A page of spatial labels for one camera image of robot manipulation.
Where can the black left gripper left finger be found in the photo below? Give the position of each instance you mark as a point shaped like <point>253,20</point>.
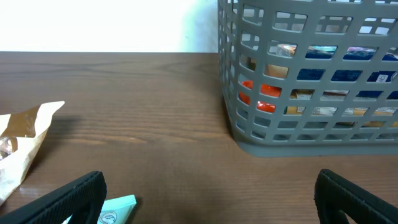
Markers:
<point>79,201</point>

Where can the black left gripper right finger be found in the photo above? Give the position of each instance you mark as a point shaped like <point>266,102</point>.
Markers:
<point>336,199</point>

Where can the beige rice bag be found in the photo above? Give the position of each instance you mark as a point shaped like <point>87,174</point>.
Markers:
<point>270,69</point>

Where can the blue tissue multipack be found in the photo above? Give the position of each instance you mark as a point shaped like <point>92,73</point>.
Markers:
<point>353,53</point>

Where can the teal snack packet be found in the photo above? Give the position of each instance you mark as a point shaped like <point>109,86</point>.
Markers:
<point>117,210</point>

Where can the beige nut snack bag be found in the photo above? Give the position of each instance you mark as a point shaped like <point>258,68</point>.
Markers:
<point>21,137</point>

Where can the grey plastic basket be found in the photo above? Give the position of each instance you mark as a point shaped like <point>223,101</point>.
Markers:
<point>275,117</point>

